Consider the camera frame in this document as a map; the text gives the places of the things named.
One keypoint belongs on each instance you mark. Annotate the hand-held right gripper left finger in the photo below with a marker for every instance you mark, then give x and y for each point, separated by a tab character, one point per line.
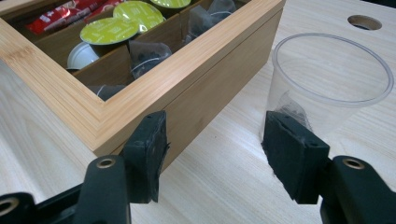
144	155

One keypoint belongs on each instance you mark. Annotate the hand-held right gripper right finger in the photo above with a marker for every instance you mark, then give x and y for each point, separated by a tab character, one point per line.
295	155

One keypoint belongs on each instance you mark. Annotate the dark pyramid tea bag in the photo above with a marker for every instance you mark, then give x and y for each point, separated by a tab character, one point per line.
199	21
292	109
146	59
222	6
107	91

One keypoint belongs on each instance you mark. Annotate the clear plastic cup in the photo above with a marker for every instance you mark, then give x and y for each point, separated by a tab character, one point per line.
342	84

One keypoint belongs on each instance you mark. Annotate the wooden tea box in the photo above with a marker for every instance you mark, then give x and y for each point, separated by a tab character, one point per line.
199	84

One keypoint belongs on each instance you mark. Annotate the white coffee capsule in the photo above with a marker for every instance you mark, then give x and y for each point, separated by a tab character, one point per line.
81	56

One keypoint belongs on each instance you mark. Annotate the green lid coffee capsule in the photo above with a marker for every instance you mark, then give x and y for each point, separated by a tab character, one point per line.
171	2
109	30
140	12

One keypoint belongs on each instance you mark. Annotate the red foil packet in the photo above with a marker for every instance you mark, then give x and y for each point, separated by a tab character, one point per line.
59	17
107	5

